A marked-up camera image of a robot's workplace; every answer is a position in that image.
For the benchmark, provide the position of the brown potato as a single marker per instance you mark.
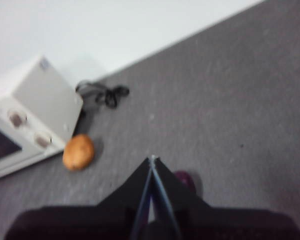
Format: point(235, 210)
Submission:
point(78, 152)

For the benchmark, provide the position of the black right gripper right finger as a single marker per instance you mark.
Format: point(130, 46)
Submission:
point(215, 225)

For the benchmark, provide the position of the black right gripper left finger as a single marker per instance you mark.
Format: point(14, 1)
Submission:
point(90, 222)

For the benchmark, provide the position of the glass oven door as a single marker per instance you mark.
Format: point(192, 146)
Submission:
point(2, 147)

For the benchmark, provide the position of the round oven knob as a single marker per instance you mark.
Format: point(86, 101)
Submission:
point(16, 118)
point(42, 138)

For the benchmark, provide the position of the purple sweet potato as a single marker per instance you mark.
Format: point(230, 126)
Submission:
point(186, 181)

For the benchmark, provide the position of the white toaster oven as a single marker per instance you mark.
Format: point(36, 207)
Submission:
point(47, 95)

